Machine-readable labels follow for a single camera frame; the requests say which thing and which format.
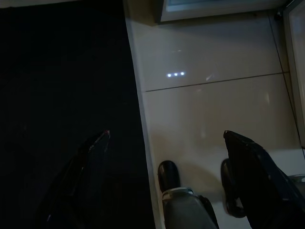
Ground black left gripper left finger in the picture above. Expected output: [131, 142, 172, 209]
[35, 130, 110, 229]

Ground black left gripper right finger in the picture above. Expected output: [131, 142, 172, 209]
[223, 130, 305, 229]

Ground grey steel fridge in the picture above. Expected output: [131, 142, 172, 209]
[156, 0, 290, 23]

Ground black robot right foot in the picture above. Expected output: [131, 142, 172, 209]
[220, 158, 247, 218]

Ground black robot foot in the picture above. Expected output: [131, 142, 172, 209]
[157, 160, 180, 194]
[220, 158, 247, 218]

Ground grey robot left leg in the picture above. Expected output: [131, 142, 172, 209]
[162, 187, 220, 229]

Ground black robot left foot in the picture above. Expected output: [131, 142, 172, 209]
[157, 160, 180, 194]

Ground black floor mat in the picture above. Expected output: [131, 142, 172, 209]
[0, 0, 155, 229]

